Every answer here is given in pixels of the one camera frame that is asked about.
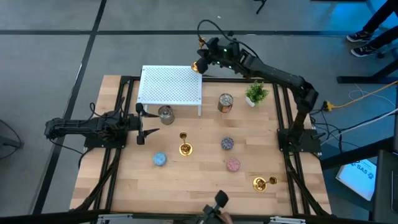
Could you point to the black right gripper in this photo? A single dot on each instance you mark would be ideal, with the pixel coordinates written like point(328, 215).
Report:
point(217, 53)

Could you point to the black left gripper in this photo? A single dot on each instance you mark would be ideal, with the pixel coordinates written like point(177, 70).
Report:
point(132, 124)

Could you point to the gold candlestick holder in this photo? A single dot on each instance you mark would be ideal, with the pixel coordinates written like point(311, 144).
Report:
point(202, 40)
point(258, 184)
point(185, 150)

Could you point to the glass jar candle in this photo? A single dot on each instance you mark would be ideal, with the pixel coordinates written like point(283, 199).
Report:
point(166, 115)

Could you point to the glass jar orange label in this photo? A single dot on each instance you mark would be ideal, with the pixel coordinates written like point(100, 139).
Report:
point(225, 102)

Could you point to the pink patterned round tin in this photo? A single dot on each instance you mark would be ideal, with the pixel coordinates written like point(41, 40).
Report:
point(233, 164)

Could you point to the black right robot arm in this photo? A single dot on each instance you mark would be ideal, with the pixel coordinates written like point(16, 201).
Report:
point(280, 74)

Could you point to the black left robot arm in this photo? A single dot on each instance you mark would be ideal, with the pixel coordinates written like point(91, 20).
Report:
point(77, 126)

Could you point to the blue patterned round tin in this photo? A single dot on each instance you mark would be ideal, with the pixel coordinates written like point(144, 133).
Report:
point(160, 159)

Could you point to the white perforated metal shelf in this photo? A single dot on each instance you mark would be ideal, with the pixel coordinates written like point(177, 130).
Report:
point(169, 84)

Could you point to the green plant in white pot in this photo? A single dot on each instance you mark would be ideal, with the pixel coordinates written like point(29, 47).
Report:
point(256, 92)

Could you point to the person's hand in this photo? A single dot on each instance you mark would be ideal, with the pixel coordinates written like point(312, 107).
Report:
point(226, 218)

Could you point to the black rig beam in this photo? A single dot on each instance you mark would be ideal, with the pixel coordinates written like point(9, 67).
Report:
point(46, 220)

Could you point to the black floor stand base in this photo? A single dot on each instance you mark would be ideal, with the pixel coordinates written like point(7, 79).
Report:
point(6, 144)

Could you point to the black desk foot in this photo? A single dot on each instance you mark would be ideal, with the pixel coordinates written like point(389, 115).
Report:
point(357, 79)

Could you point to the person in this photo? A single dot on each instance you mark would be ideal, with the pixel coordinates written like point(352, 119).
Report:
point(359, 36)

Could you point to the black floor bar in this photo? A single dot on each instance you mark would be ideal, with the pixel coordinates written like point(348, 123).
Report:
point(351, 155)

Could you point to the white printed sign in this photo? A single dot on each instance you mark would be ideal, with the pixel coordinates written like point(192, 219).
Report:
point(357, 179)

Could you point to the black box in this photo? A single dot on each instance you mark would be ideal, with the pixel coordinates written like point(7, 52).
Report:
point(385, 186)

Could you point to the black aluminium table frame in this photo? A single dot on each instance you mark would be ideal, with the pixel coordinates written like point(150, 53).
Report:
point(224, 80)

